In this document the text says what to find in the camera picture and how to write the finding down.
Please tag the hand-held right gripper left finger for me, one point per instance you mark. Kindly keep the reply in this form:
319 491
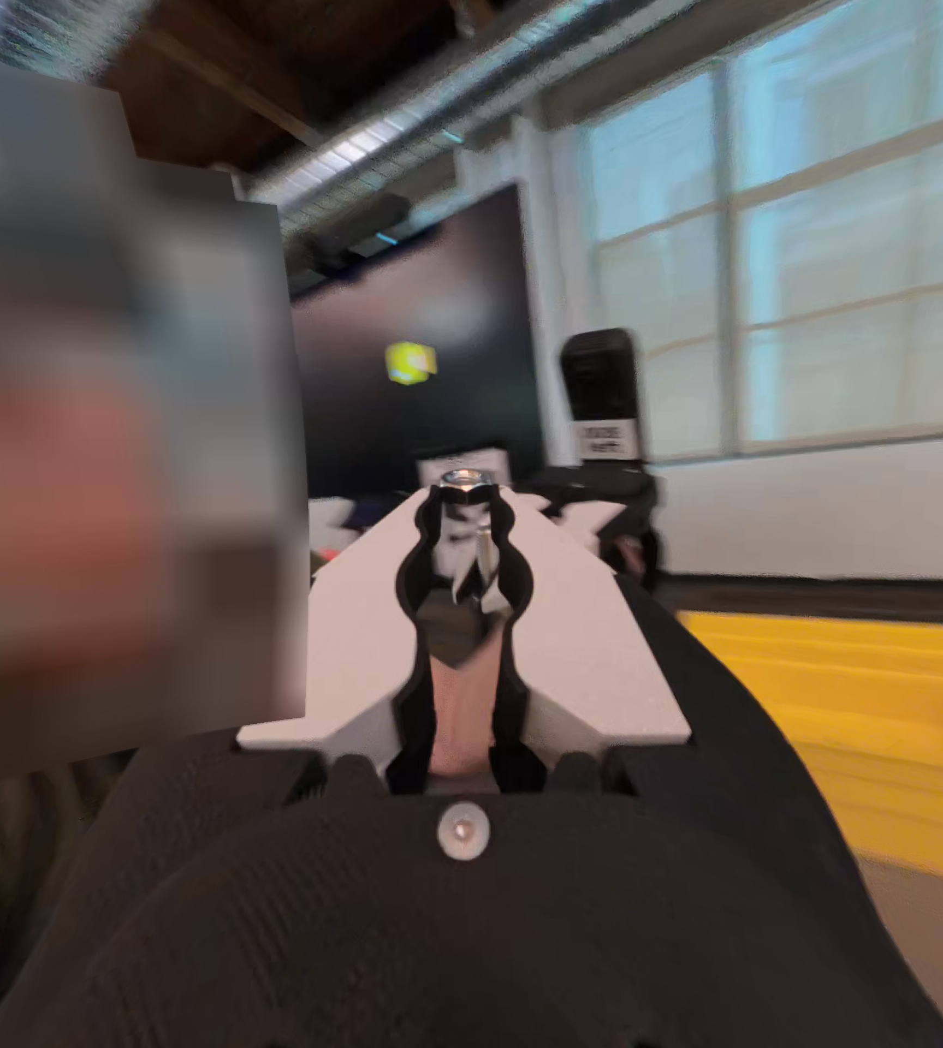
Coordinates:
356 647

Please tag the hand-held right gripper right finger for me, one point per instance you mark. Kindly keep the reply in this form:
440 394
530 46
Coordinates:
594 655

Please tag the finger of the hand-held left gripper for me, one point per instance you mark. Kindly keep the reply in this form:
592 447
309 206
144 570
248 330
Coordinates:
459 536
594 520

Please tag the silver hex nut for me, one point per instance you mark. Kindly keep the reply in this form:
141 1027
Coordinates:
467 485

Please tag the yellow divided plastic bin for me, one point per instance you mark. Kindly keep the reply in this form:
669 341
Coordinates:
848 720

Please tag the black television screen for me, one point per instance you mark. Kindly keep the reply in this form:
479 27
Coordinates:
438 311

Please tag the black video bar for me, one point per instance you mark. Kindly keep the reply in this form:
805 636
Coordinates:
356 237

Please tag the large paned window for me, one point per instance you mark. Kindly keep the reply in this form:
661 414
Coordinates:
848 246

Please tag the silver ventilation duct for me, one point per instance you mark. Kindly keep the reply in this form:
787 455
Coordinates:
373 151

